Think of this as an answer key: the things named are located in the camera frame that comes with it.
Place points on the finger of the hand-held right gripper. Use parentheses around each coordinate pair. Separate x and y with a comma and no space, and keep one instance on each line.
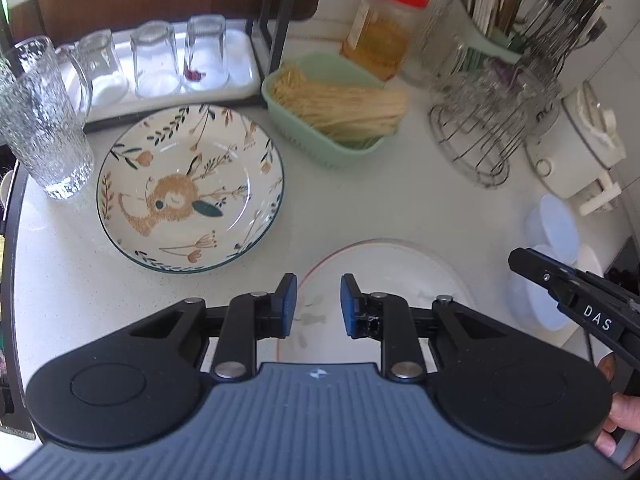
(565,260)
(537,270)

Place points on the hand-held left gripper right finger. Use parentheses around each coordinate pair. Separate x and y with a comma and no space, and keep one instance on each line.
(348,306)

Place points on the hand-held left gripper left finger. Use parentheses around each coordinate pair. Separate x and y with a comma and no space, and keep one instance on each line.
(288,306)

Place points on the floral rabbit print plate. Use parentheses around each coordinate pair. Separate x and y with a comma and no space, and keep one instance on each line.
(190,195)

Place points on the person's right hand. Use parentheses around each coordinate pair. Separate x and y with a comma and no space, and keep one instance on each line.
(622,415)

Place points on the white electric cooking pot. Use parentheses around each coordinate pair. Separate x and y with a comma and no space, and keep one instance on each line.
(570,155)

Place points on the green plastic basket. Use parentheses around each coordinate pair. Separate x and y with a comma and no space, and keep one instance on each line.
(320,147)

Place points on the bundle of dried noodles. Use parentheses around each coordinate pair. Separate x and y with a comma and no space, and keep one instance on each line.
(340,105)

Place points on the green utensil holder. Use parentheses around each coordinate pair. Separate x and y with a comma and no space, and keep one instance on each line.
(492,42)

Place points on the white drip tray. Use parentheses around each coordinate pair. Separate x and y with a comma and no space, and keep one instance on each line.
(240,72)

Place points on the hanging kitchen utensils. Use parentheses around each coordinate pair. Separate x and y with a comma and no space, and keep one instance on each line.
(565,15)

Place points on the tall glass pitcher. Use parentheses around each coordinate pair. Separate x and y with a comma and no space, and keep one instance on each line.
(435,45)

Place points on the clear drinking glass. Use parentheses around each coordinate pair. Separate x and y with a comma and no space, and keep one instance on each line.
(156,60)
(102,67)
(207,50)

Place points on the red-lidded plastic jar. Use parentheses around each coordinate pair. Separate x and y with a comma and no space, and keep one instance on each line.
(380,30)

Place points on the tall textured drinking glass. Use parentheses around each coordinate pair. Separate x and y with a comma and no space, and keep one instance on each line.
(45,125)

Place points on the black metal rack frame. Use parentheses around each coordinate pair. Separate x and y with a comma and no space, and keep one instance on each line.
(265,35)

